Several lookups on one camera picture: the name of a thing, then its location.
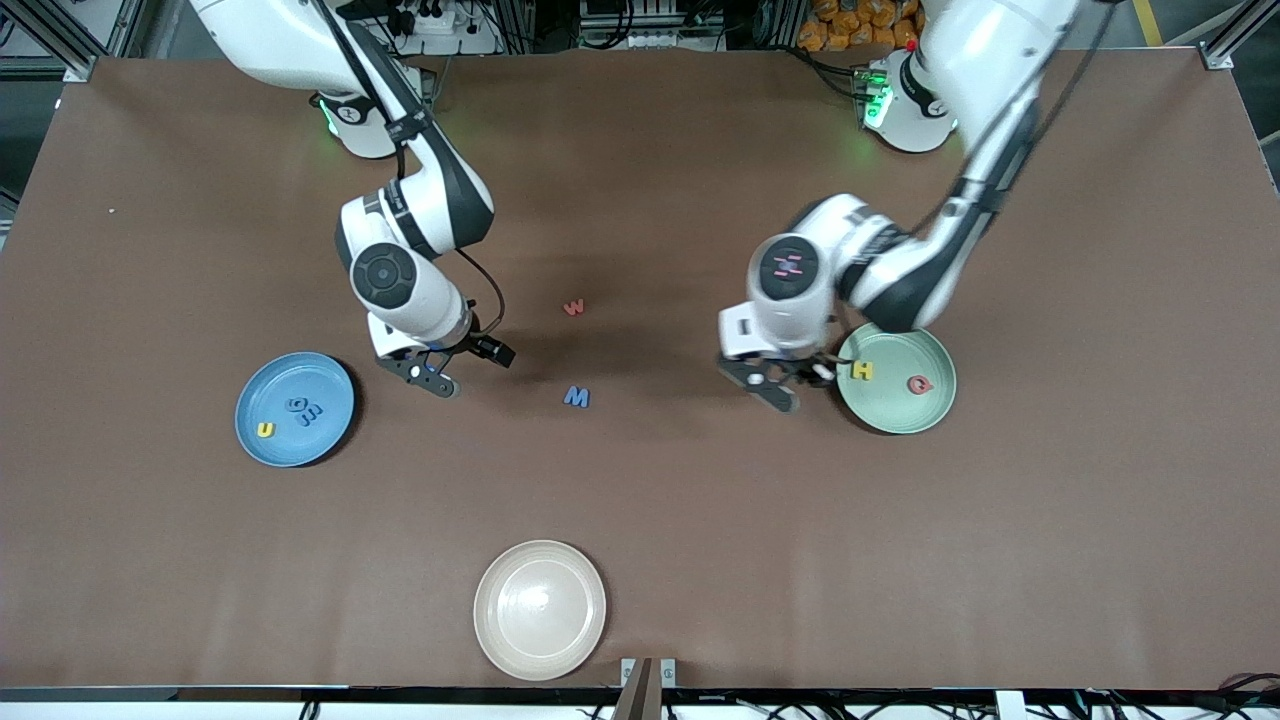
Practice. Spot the red foam letter Q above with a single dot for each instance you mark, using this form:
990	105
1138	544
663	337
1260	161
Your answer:
913	385

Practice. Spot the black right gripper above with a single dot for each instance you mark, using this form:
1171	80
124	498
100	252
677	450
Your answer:
470	345

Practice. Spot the green plate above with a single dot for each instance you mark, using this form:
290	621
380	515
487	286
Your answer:
896	410

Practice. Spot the yellow foam letter H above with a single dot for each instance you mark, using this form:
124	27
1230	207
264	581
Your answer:
861	371

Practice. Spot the blue foam capital letter M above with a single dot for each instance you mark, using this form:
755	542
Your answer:
577	398

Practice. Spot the metal equipment rack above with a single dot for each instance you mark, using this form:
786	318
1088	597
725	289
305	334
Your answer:
650	25

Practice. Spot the blue plate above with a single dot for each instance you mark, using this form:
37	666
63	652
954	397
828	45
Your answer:
295	385

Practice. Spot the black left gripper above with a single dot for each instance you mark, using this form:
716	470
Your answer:
806	366

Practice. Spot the orange packet pile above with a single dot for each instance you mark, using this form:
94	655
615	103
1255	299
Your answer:
850	25

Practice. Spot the beige plate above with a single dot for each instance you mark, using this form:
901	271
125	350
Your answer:
540	610

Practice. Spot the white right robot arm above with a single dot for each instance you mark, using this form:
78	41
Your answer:
420	300

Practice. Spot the brown camera mount post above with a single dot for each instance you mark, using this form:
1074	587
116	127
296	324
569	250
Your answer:
635	695

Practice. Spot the small grey metal bracket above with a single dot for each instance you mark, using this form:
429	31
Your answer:
627	672
667	672

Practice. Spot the white power strip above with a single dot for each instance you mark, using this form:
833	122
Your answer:
460	35

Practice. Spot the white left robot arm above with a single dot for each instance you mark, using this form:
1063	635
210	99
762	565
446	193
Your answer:
790	320

